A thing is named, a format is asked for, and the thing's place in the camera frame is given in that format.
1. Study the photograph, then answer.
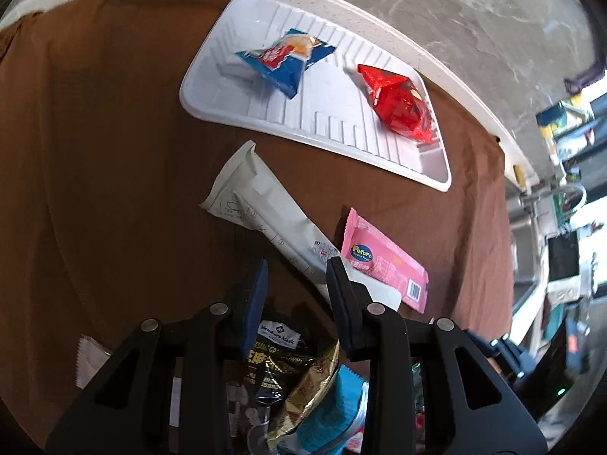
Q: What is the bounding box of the white plastic tray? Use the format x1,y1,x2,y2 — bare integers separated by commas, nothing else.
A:
179,0,451,193

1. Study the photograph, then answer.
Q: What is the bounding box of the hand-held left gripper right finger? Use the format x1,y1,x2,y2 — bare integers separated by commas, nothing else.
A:
326,256,547,455

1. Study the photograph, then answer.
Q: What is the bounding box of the black snack packet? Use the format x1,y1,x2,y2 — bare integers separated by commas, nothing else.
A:
226,315,314,437

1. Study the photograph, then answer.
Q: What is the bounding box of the brown tablecloth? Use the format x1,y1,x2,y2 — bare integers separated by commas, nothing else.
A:
0,0,515,455

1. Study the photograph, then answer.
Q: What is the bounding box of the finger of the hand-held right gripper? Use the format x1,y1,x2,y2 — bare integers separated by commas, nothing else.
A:
467,329,528,381

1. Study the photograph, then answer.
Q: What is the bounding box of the gold foil snack packet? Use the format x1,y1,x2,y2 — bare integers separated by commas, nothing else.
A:
266,339,341,441

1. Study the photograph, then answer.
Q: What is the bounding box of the steel sink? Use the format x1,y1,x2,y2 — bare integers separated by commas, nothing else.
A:
510,225,546,297

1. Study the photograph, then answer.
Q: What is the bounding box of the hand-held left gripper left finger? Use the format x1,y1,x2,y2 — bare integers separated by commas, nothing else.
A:
45,258,271,455

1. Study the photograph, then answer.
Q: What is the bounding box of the small white paper packet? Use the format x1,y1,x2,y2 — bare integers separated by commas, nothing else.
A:
75,335,112,389

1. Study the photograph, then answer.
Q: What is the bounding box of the pink snack packet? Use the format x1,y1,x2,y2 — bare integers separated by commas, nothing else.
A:
340,207,430,314

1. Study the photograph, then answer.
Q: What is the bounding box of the light blue snack packet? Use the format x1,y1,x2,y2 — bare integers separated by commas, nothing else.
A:
285,365,371,455

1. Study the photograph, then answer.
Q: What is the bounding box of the long white snack packet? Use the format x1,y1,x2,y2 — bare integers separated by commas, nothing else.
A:
198,141,403,311

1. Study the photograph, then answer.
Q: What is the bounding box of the steel faucet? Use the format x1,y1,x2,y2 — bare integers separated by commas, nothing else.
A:
524,185,589,228

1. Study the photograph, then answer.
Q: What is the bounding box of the red clear snack packet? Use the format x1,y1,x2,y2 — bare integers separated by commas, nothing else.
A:
357,64,438,145

